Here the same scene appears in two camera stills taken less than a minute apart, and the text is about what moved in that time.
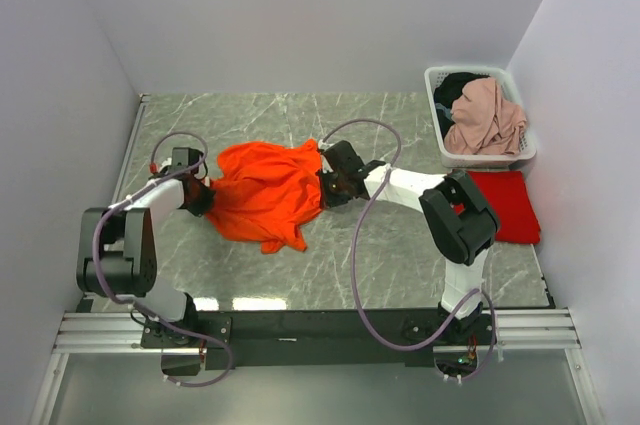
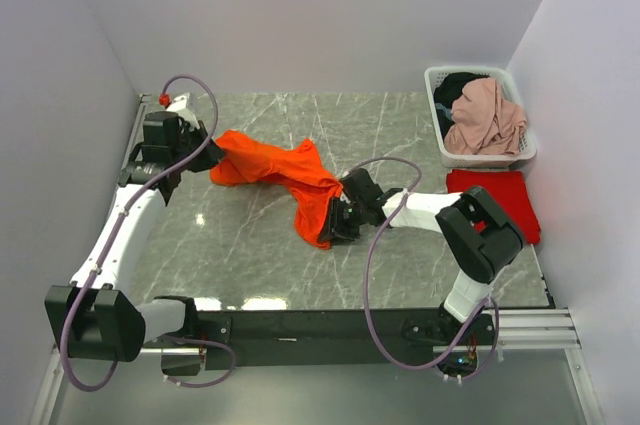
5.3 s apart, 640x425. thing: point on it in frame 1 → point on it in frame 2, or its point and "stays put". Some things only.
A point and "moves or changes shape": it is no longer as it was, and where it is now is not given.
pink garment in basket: (485, 123) stays put
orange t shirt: (267, 191) moves or changes shape
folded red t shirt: (509, 197) stays put
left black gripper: (204, 204) → (213, 155)
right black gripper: (329, 200) → (336, 229)
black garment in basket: (448, 87) stays put
